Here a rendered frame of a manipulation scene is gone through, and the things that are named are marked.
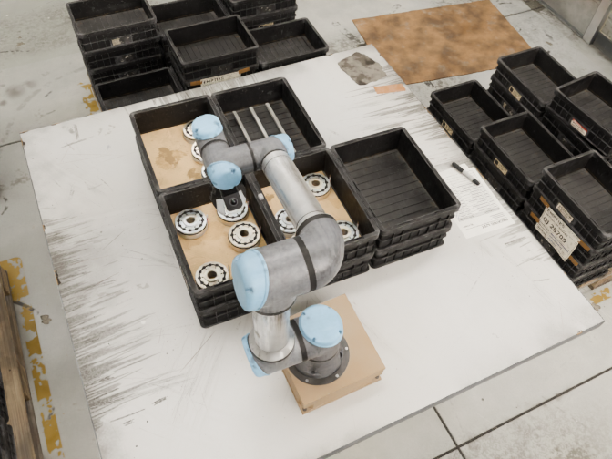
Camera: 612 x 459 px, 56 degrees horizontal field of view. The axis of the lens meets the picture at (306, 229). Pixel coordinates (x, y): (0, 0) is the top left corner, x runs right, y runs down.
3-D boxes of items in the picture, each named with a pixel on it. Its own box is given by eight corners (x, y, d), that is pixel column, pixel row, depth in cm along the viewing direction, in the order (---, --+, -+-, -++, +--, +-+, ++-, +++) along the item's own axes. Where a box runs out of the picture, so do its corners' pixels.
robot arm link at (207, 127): (194, 139, 139) (185, 117, 144) (204, 168, 148) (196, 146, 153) (225, 129, 140) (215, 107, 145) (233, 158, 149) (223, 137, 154)
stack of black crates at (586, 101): (617, 188, 301) (666, 123, 264) (568, 207, 291) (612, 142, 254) (564, 135, 323) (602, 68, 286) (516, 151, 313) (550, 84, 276)
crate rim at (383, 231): (461, 210, 187) (463, 206, 185) (381, 238, 179) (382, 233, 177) (402, 129, 208) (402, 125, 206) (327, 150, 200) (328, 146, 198)
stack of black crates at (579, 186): (609, 273, 268) (662, 214, 232) (559, 295, 260) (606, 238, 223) (554, 211, 289) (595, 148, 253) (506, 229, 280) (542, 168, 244)
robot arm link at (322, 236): (367, 245, 111) (282, 119, 144) (315, 262, 108) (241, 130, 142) (366, 284, 119) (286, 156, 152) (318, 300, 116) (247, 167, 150)
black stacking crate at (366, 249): (375, 254, 187) (381, 234, 178) (291, 283, 179) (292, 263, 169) (325, 169, 208) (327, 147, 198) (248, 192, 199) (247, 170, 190)
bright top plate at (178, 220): (209, 229, 183) (209, 229, 183) (178, 237, 181) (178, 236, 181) (202, 206, 189) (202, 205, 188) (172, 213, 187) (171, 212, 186)
